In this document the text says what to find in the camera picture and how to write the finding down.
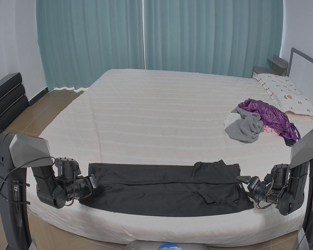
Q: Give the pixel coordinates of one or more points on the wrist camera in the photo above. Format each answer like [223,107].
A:
[93,181]
[253,183]

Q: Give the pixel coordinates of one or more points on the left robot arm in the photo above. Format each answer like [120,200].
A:
[44,183]

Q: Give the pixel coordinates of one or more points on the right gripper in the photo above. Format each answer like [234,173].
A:
[259,191]

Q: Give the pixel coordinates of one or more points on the grey bedside table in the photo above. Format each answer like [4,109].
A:
[273,66]

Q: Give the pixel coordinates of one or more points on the black padded low cabinet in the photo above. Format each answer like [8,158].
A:
[5,100]

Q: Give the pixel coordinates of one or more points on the white printed pillow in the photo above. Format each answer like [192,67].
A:
[287,92]

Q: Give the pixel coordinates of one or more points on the bed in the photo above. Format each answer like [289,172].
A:
[146,118]

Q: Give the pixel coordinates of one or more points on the pile of clothes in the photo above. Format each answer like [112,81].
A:
[250,124]

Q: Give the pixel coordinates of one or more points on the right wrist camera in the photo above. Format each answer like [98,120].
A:
[253,183]

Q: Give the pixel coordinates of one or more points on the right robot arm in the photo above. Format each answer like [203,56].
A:
[300,178]

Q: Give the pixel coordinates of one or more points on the blue-green curtain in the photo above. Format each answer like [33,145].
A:
[211,27]
[94,35]

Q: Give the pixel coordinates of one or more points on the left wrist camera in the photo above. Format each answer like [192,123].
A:
[93,181]

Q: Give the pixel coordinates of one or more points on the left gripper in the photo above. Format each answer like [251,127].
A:
[84,187]

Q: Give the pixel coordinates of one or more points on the black garment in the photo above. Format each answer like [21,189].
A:
[159,191]

